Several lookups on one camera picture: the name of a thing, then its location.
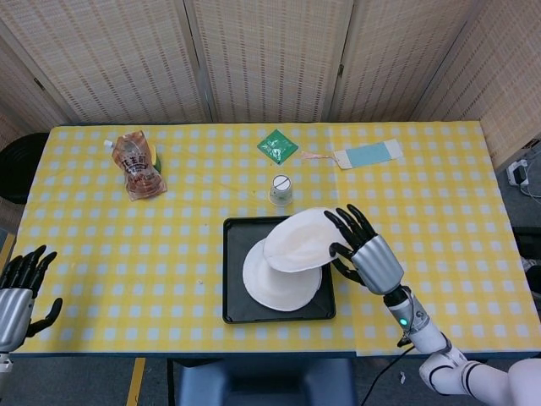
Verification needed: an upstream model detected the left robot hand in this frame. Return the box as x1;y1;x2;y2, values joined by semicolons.
0;244;63;354

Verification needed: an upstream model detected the brown sauce spout pouch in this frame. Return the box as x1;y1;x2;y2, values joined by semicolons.
103;130;168;202

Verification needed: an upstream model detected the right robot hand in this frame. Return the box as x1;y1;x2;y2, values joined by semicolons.
323;204;405;296

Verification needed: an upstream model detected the upturned floral paper cup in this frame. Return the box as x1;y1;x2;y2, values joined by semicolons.
269;173;293;207

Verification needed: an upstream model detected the yellow checked tablecloth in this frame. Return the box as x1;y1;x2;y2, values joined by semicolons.
0;124;358;356
327;121;541;359

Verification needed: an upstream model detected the white paper plate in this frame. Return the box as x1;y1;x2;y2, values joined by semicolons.
262;206;344;274
242;240;323;313

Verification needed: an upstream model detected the white power adapter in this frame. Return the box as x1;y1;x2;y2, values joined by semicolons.
506;159;532;187

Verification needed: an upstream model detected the black round stool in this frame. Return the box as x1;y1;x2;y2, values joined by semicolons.
0;133;51;206

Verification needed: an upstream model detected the woven folding screen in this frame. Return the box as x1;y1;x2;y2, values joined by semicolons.
0;0;541;170

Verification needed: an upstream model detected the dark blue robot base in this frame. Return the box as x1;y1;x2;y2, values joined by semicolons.
173;358;358;406

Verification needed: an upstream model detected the black square plastic tray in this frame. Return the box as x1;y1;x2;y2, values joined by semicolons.
221;215;337;326

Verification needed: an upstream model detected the cream bookmark with blue panel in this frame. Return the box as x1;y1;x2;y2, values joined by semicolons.
332;138;405;171

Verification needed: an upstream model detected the green foil packet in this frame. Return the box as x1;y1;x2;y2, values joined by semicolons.
256;129;300;165

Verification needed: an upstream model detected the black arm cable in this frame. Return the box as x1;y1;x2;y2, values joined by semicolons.
358;333;418;406

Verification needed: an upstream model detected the black floor equipment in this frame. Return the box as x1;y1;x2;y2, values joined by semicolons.
511;226;541;259

